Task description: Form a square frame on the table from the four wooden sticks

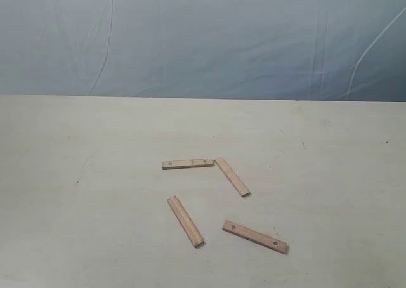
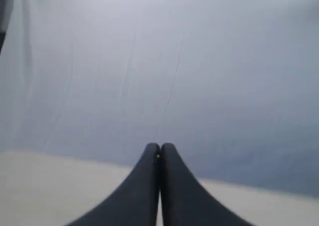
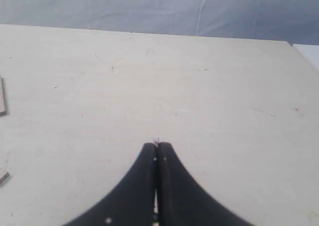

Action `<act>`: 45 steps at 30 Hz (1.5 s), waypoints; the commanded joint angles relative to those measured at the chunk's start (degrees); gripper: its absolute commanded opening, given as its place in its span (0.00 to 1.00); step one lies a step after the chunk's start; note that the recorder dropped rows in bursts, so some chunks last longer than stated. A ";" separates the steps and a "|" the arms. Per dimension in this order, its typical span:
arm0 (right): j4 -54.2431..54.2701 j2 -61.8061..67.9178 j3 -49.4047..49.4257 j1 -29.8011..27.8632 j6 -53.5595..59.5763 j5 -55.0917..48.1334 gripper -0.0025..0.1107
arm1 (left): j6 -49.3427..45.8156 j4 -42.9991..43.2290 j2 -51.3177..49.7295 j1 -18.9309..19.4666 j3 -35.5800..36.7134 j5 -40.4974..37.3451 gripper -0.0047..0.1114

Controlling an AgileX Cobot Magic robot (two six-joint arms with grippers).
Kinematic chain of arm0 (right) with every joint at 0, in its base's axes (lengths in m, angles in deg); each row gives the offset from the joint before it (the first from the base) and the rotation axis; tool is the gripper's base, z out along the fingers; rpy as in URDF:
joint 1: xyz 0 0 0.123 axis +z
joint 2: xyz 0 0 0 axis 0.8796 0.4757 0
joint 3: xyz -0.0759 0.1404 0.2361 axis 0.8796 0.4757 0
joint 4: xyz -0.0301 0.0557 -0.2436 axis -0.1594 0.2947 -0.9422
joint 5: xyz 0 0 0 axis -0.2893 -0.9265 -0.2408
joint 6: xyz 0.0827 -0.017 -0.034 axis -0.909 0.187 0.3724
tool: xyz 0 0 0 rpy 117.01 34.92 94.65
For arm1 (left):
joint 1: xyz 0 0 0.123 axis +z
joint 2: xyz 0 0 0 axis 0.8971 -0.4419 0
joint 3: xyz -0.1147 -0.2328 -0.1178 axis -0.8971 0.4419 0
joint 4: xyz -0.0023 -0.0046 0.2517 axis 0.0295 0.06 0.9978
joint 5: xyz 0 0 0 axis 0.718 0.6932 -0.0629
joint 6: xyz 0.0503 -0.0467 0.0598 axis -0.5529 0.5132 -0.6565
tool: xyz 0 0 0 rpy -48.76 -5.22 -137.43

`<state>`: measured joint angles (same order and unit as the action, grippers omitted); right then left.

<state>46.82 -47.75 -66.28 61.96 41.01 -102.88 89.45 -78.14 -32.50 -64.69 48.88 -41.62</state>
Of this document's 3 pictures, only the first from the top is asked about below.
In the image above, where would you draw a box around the blue backdrop cloth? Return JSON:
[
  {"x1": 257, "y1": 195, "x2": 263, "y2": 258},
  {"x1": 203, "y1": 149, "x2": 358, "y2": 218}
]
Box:
[{"x1": 1, "y1": 0, "x2": 405, "y2": 101}]

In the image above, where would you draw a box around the wooden stick with holes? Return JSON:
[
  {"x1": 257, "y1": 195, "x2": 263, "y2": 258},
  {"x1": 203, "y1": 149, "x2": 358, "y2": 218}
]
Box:
[{"x1": 222, "y1": 220, "x2": 289, "y2": 254}]

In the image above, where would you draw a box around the wooden stick top horizontal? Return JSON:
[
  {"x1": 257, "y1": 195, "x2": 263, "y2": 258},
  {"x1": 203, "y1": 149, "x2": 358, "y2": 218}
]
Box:
[{"x1": 162, "y1": 159, "x2": 214, "y2": 170}]

